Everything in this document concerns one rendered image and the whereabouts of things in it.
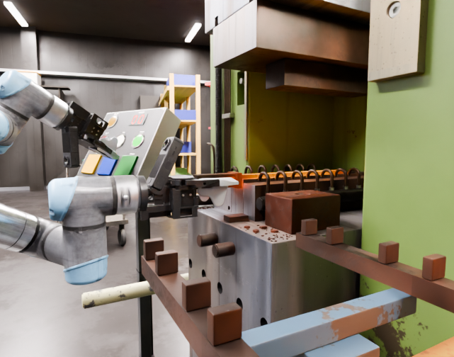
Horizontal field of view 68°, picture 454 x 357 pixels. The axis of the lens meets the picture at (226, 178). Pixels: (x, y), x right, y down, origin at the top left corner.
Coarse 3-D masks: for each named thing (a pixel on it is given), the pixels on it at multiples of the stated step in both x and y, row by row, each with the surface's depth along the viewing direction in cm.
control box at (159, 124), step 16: (128, 112) 122; (144, 112) 116; (160, 112) 111; (112, 128) 123; (128, 128) 117; (144, 128) 112; (160, 128) 109; (176, 128) 115; (128, 144) 113; (144, 144) 108; (160, 144) 109; (144, 160) 105; (80, 176) 120; (144, 176) 105
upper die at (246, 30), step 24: (264, 0) 67; (240, 24) 72; (264, 24) 67; (288, 24) 70; (312, 24) 73; (336, 24) 76; (360, 24) 80; (216, 48) 82; (240, 48) 72; (264, 48) 68; (288, 48) 71; (312, 48) 74; (336, 48) 77; (360, 48) 80; (264, 72) 90
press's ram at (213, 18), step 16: (208, 0) 85; (224, 0) 78; (240, 0) 71; (272, 0) 67; (288, 0) 67; (304, 0) 67; (320, 0) 67; (336, 0) 69; (352, 0) 71; (368, 0) 73; (208, 16) 85; (224, 16) 78; (336, 16) 76; (352, 16) 76; (368, 16) 76; (208, 32) 86
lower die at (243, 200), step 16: (288, 176) 80; (304, 176) 82; (320, 176) 84; (336, 176) 87; (352, 176) 88; (240, 192) 75; (256, 192) 70; (272, 192) 72; (224, 208) 83; (240, 208) 76; (256, 208) 70; (352, 208) 84
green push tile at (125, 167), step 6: (126, 156) 109; (132, 156) 107; (120, 162) 109; (126, 162) 107; (132, 162) 105; (120, 168) 108; (126, 168) 106; (132, 168) 105; (114, 174) 108; (120, 174) 106; (126, 174) 104
